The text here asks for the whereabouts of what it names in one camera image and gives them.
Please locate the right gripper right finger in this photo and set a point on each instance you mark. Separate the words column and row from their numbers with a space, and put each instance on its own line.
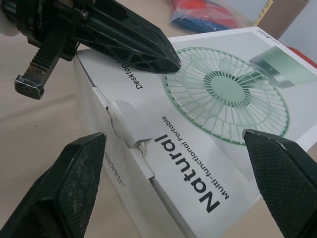
column 284, row 188

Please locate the brown cardboard box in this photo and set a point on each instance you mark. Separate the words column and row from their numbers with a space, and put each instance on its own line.
column 280, row 15

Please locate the orange red object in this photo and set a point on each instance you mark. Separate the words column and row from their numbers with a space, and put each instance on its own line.
column 308, row 57

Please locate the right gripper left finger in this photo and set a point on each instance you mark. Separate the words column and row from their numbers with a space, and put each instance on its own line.
column 62, row 193

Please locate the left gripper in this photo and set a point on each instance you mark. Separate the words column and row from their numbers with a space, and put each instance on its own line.
column 49, row 22

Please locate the white fan box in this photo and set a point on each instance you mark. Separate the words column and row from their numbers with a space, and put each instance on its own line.
column 198, row 138

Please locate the red and blue plastic pack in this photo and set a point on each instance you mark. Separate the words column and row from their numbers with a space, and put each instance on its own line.
column 208, row 17

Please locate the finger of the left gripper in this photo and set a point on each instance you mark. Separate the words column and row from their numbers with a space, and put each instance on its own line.
column 128, row 37

